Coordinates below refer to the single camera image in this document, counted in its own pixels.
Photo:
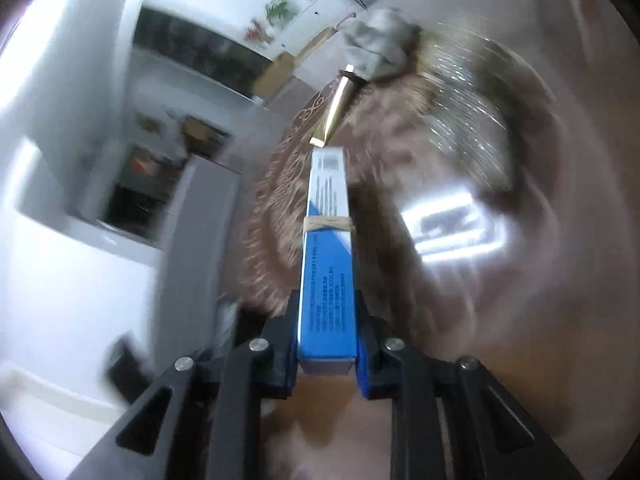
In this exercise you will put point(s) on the rhinestone bow hair clip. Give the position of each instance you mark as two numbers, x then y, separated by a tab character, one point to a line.
468	105

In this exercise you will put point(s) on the red flower vase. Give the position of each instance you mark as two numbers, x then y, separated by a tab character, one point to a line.
257	34

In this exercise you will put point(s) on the brown cardboard box on floor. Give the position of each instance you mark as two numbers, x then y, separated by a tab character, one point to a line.
270	81

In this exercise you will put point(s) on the blue white toothpaste box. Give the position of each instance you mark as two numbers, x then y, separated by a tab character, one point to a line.
327	326

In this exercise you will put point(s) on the white knit glove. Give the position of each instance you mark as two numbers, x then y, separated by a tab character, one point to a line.
379	46

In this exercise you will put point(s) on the black glass display cabinet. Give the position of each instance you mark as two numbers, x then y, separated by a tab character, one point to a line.
208	53

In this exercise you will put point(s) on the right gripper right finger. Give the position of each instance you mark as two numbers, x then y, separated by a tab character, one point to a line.
450	420

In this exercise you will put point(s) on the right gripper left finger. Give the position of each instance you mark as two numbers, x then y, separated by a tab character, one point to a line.
203	421

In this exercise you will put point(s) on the large white cardboard box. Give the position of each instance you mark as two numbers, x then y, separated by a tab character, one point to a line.
192	244

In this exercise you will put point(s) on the green potted plant left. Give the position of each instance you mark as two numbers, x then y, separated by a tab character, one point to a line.
279	12

